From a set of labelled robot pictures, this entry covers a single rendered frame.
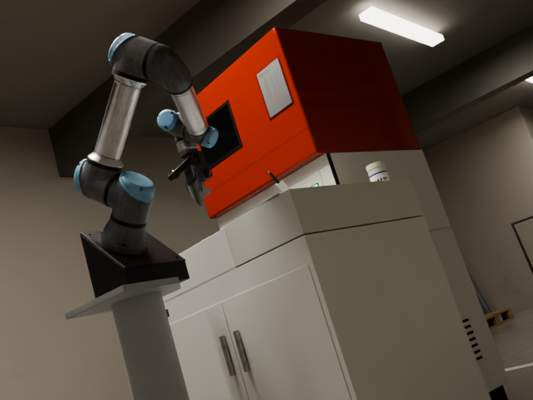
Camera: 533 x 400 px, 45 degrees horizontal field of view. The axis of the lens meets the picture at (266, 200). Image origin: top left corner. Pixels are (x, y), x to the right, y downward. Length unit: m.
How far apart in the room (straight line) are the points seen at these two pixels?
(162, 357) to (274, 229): 0.51
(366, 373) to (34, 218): 3.59
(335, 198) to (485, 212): 7.92
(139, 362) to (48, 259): 3.11
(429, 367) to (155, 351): 0.87
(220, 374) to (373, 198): 0.82
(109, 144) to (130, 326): 0.56
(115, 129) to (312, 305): 0.81
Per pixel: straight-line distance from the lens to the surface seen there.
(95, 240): 2.13
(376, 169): 2.41
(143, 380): 2.02
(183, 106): 2.12
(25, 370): 4.77
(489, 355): 3.11
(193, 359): 2.48
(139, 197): 2.02
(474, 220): 10.01
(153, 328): 2.02
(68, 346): 4.96
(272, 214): 2.02
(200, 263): 2.34
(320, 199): 2.03
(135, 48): 2.03
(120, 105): 2.06
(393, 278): 2.16
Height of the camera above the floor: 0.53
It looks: 13 degrees up
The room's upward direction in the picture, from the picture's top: 17 degrees counter-clockwise
